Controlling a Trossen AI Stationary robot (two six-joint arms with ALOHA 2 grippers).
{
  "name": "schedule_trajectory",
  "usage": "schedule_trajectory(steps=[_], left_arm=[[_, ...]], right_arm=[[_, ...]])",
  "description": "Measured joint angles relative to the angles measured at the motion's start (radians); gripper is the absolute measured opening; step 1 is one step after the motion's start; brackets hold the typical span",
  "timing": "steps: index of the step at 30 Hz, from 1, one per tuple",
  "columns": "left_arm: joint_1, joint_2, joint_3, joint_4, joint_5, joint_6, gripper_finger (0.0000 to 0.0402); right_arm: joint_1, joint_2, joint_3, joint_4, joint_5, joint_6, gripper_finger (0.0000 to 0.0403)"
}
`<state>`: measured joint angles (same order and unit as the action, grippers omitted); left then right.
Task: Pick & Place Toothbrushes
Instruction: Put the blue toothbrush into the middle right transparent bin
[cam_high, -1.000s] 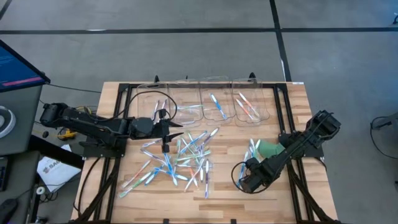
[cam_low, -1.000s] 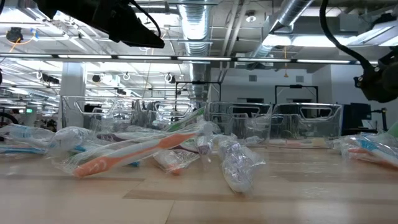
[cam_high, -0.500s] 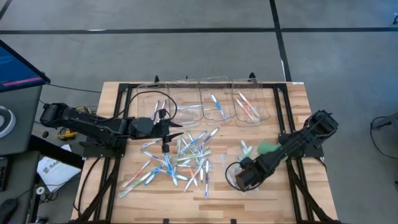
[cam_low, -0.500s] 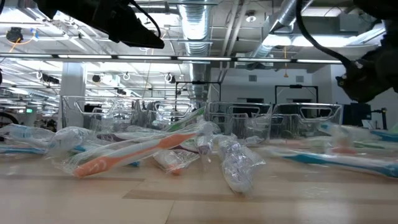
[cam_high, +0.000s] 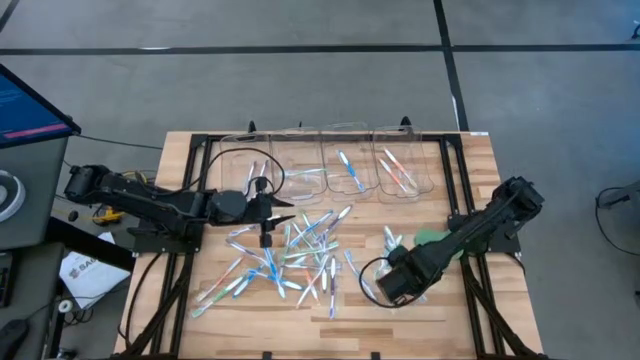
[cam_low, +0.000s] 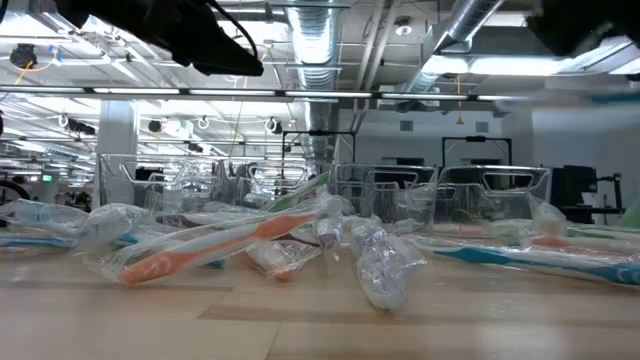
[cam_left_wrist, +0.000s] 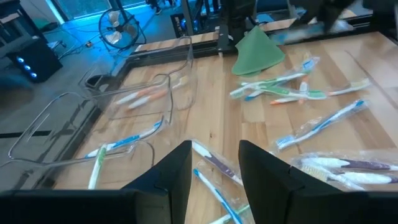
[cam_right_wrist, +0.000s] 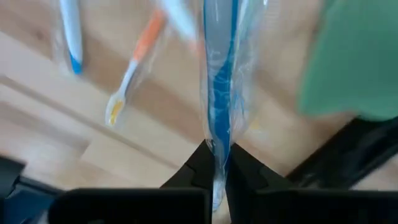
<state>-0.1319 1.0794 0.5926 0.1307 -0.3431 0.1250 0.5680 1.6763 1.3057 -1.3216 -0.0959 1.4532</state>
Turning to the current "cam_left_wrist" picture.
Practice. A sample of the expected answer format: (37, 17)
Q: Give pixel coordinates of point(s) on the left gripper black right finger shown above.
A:
(267, 193)

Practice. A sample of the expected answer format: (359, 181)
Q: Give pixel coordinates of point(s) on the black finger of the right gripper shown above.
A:
(334, 14)
(308, 12)

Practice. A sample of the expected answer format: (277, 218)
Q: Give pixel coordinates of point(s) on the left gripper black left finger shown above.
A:
(169, 193)

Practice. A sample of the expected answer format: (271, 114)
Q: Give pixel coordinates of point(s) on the blue white toothbrush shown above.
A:
(217, 196)
(295, 34)
(253, 96)
(127, 140)
(323, 123)

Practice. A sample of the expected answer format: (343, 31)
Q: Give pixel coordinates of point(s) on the purple white toothbrush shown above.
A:
(363, 164)
(217, 163)
(367, 178)

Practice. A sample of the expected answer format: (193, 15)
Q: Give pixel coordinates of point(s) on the orange white toothbrush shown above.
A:
(284, 100)
(348, 89)
(140, 93)
(149, 99)

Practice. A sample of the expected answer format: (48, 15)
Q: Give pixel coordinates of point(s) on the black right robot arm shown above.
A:
(233, 18)

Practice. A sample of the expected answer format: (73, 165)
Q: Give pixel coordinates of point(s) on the clear plastic bin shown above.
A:
(183, 93)
(62, 124)
(124, 168)

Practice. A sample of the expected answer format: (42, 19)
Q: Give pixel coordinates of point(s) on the green cloth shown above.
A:
(256, 53)

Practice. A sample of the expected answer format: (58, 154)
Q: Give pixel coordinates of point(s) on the person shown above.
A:
(158, 11)

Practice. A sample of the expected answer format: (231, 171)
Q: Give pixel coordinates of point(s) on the black floor fan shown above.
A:
(119, 29)

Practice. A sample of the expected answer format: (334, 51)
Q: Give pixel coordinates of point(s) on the black computer with blue lights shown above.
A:
(37, 62)

